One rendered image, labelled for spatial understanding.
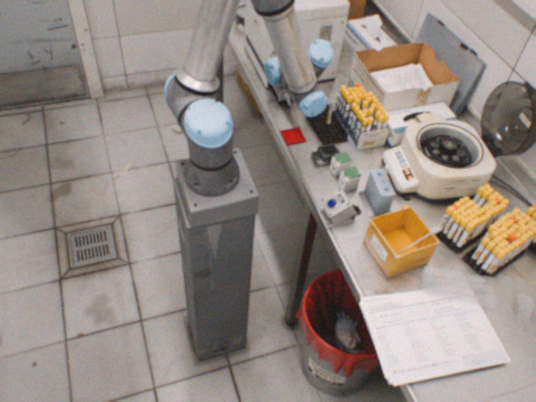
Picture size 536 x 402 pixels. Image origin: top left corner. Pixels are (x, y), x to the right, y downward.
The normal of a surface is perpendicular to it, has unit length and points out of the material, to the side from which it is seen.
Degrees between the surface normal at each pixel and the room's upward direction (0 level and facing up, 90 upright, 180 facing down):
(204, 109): 9
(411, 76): 1
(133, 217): 0
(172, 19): 90
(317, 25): 90
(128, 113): 0
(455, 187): 90
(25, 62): 90
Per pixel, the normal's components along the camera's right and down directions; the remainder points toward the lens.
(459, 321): 0.07, -0.66
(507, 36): -0.94, 0.20
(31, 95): 0.33, 0.73
